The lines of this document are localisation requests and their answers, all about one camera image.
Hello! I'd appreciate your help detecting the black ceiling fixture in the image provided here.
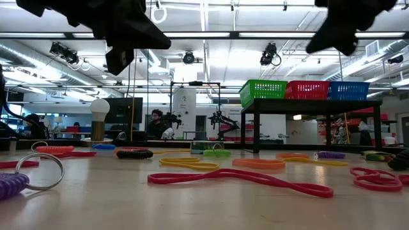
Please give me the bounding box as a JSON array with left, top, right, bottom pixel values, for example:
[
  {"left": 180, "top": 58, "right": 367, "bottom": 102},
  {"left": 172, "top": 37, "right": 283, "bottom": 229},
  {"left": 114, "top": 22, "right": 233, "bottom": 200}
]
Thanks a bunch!
[{"left": 387, "top": 54, "right": 405, "bottom": 65}]

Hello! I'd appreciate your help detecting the black hanging arm cable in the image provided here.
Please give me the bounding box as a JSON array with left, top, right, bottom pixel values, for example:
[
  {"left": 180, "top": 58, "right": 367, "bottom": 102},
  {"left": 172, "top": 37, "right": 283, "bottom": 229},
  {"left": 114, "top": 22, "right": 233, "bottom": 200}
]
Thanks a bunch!
[{"left": 0, "top": 63, "right": 33, "bottom": 138}]

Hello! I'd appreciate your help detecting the green plastic basket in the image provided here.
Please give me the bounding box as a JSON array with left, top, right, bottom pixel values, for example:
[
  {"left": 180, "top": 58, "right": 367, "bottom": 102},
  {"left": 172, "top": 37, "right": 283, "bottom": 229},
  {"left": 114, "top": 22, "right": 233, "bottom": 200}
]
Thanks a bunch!
[{"left": 238, "top": 79, "right": 288, "bottom": 108}]

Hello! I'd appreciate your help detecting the black rig camera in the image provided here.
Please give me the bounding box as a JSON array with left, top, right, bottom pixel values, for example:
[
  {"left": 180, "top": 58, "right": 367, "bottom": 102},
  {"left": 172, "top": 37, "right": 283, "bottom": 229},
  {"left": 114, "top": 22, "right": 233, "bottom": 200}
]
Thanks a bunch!
[
  {"left": 49, "top": 41, "right": 80, "bottom": 66},
  {"left": 259, "top": 42, "right": 282, "bottom": 67},
  {"left": 182, "top": 50, "right": 196, "bottom": 65}
]

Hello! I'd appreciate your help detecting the blue plastic basket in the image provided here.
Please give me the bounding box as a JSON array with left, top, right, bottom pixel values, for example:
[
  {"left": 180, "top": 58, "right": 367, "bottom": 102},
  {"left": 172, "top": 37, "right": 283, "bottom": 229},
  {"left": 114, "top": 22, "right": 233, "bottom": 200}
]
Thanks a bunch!
[{"left": 327, "top": 80, "right": 371, "bottom": 101}]

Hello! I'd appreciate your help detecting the white cable loop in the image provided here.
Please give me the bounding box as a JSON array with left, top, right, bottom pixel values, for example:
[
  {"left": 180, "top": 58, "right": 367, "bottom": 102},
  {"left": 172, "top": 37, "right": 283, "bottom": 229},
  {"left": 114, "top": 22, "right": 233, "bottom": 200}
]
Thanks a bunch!
[{"left": 150, "top": 4, "right": 168, "bottom": 25}]

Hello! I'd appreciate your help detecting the green coil wristband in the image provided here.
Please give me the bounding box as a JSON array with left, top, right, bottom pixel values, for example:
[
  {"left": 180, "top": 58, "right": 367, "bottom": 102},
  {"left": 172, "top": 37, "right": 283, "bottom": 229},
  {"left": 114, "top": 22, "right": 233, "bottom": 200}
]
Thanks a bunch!
[{"left": 203, "top": 142, "right": 232, "bottom": 158}]

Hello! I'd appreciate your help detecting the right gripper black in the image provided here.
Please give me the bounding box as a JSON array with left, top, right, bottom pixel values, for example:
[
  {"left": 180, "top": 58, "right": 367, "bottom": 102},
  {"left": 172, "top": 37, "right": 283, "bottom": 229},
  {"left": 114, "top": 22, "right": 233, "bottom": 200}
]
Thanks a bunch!
[{"left": 305, "top": 0, "right": 399, "bottom": 57}]

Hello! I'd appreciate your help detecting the small yellow crayon box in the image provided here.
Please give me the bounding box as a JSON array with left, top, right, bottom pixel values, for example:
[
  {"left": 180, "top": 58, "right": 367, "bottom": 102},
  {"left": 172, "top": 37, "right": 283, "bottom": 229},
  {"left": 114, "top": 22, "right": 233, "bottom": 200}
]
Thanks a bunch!
[{"left": 360, "top": 149, "right": 397, "bottom": 162}]

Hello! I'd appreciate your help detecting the blue coil wristband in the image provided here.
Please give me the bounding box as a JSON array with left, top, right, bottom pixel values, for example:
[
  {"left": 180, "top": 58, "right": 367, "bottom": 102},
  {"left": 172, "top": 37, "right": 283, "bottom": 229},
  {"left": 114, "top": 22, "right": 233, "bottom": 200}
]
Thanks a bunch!
[{"left": 91, "top": 143, "right": 116, "bottom": 151}]

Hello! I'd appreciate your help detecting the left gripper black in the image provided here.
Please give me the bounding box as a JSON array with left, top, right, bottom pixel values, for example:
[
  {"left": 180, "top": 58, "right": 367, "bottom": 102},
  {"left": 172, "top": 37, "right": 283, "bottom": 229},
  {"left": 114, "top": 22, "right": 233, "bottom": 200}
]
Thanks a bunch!
[{"left": 66, "top": 0, "right": 172, "bottom": 76}]

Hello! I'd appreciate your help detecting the black background rig frame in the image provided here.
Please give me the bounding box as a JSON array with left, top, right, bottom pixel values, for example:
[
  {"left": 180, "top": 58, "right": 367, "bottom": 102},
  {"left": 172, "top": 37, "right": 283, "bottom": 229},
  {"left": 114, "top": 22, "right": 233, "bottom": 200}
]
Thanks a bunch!
[{"left": 169, "top": 81, "right": 222, "bottom": 141}]

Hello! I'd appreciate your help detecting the black coil wristband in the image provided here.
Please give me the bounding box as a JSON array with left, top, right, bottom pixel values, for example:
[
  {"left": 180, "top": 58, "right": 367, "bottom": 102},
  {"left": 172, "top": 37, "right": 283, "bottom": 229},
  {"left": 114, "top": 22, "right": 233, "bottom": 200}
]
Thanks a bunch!
[
  {"left": 387, "top": 148, "right": 409, "bottom": 171},
  {"left": 115, "top": 149, "right": 154, "bottom": 160}
]

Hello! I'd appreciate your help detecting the red storage bin rack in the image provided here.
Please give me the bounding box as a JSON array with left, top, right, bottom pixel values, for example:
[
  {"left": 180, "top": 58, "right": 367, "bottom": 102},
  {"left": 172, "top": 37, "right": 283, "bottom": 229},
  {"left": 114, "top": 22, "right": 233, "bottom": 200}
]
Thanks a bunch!
[{"left": 348, "top": 107, "right": 390, "bottom": 146}]

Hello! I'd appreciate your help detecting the white rounded device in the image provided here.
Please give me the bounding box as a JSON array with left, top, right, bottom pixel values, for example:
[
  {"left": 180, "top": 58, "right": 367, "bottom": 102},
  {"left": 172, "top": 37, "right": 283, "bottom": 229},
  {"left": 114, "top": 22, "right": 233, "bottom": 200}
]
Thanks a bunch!
[{"left": 160, "top": 126, "right": 176, "bottom": 141}]

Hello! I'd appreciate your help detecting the red plastic basket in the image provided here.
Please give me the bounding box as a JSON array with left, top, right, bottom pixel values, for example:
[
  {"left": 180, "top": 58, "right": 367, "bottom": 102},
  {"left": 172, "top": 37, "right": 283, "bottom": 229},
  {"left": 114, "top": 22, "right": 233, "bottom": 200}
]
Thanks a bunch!
[{"left": 284, "top": 80, "right": 331, "bottom": 100}]

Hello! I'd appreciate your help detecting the orange coil wristband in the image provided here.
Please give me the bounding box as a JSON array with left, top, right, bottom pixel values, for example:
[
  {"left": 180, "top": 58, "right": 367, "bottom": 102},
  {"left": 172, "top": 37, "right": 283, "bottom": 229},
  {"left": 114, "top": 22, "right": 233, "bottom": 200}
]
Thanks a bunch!
[{"left": 31, "top": 141, "right": 75, "bottom": 154}]

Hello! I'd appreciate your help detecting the white ceiling vent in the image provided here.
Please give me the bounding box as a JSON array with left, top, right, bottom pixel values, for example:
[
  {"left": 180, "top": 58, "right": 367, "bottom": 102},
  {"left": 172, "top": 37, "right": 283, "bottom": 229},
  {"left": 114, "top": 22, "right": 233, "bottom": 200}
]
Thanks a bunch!
[{"left": 365, "top": 40, "right": 381, "bottom": 58}]

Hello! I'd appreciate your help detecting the orange rubber band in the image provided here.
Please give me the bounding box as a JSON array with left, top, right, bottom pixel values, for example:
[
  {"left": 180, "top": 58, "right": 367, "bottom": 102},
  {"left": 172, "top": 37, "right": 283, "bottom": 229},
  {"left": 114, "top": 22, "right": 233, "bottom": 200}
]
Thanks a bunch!
[
  {"left": 232, "top": 158, "right": 287, "bottom": 171},
  {"left": 275, "top": 152, "right": 311, "bottom": 160}
]

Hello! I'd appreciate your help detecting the black perforated metal shelf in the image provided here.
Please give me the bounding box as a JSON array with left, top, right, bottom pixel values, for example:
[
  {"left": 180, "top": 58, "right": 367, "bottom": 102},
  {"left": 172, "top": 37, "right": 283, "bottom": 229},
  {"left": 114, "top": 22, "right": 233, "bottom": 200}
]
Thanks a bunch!
[{"left": 240, "top": 98, "right": 383, "bottom": 154}]

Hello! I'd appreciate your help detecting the white bulb brass lamp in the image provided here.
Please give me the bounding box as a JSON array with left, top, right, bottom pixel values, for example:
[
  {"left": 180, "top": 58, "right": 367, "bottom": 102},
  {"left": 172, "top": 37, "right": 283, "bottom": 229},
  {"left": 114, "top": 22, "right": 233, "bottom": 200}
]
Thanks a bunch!
[{"left": 79, "top": 98, "right": 114, "bottom": 148}]

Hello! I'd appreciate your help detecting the yellow rubber band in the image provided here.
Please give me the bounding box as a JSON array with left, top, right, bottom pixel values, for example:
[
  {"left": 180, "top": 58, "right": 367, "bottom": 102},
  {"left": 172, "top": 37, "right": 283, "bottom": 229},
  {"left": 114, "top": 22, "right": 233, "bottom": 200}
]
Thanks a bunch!
[
  {"left": 281, "top": 156, "right": 350, "bottom": 167},
  {"left": 158, "top": 157, "right": 220, "bottom": 172},
  {"left": 150, "top": 148, "right": 192, "bottom": 155}
]

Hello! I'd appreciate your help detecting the black monitor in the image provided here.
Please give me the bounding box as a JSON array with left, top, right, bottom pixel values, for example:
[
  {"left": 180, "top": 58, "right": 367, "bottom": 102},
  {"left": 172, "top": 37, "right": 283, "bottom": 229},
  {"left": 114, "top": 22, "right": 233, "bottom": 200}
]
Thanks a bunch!
[{"left": 104, "top": 97, "right": 144, "bottom": 125}]

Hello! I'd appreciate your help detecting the purple coil wristband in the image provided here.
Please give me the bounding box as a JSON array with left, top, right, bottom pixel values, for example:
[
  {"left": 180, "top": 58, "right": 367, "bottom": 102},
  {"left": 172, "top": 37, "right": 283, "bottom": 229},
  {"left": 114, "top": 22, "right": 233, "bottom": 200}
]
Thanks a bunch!
[
  {"left": 0, "top": 152, "right": 66, "bottom": 201},
  {"left": 314, "top": 151, "right": 346, "bottom": 160}
]

